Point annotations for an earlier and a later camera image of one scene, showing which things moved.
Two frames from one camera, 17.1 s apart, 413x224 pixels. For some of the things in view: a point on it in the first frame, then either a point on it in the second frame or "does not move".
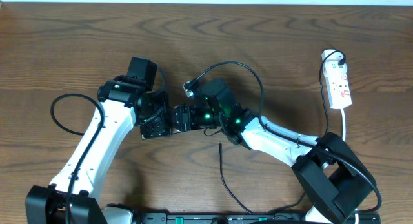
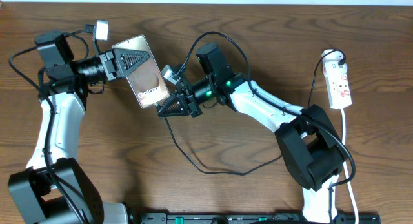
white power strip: x=336 y=80 does not move
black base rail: x=242 y=218 does not move
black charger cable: x=341 y=62 to x=272 y=161
